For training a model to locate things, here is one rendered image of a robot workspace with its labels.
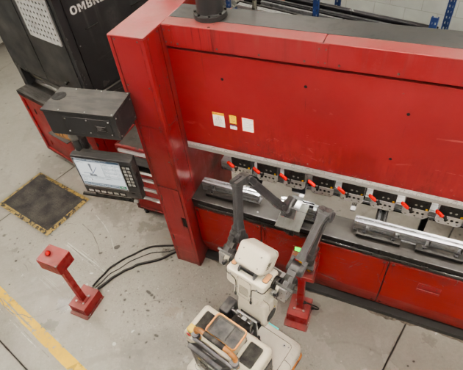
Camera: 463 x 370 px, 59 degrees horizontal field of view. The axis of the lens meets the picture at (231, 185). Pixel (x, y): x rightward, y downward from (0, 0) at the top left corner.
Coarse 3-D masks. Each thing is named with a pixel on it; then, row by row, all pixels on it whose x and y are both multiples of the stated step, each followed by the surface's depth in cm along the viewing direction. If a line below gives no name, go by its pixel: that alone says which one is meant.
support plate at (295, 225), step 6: (300, 210) 300; (306, 210) 299; (300, 216) 296; (276, 222) 294; (282, 222) 293; (288, 222) 293; (294, 222) 292; (300, 222) 292; (288, 228) 289; (294, 228) 289; (300, 228) 288
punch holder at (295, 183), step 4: (284, 172) 285; (288, 172) 283; (292, 172) 282; (296, 172) 280; (288, 176) 286; (292, 176) 285; (296, 176) 283; (300, 176) 282; (304, 176) 280; (284, 180) 290; (292, 180) 287; (296, 180) 286; (300, 180) 284; (304, 180) 283; (284, 184) 293; (288, 184) 292; (292, 184) 290; (296, 184) 289; (300, 184) 289; (304, 184) 286; (296, 188) 291; (300, 188) 290
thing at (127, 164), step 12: (72, 156) 272; (84, 156) 270; (96, 156) 268; (108, 156) 267; (120, 156) 266; (132, 156) 270; (120, 168) 268; (132, 168) 266; (132, 180) 273; (108, 192) 291; (120, 192) 288; (132, 192) 284; (144, 192) 287
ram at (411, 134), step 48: (192, 96) 270; (240, 96) 254; (288, 96) 239; (336, 96) 227; (384, 96) 215; (432, 96) 205; (240, 144) 283; (288, 144) 265; (336, 144) 250; (384, 144) 236; (432, 144) 223; (432, 192) 246
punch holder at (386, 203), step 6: (378, 192) 263; (384, 192) 261; (378, 198) 267; (384, 198) 265; (390, 198) 263; (396, 198) 261; (372, 204) 273; (384, 204) 270; (390, 204) 266; (390, 210) 270
